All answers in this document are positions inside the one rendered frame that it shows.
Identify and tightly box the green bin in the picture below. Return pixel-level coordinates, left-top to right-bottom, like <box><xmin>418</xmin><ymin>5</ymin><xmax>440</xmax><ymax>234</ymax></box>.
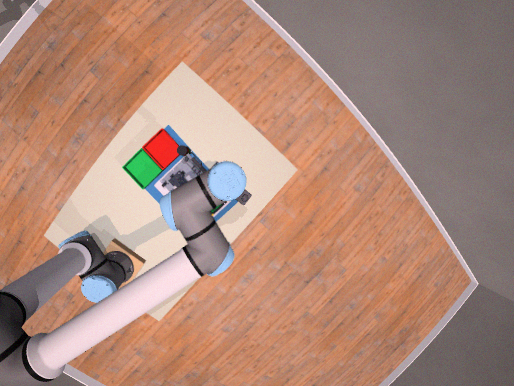
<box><xmin>122</xmin><ymin>148</ymin><xmax>163</xmax><ymax>189</ymax></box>

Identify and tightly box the red bin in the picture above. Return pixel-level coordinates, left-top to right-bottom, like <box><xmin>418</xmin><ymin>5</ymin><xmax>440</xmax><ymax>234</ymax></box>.
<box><xmin>142</xmin><ymin>128</ymin><xmax>179</xmax><ymax>170</ymax></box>

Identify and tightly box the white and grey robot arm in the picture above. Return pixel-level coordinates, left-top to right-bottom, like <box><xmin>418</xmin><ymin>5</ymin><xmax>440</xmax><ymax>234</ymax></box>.
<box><xmin>0</xmin><ymin>161</ymin><xmax>252</xmax><ymax>386</ymax></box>

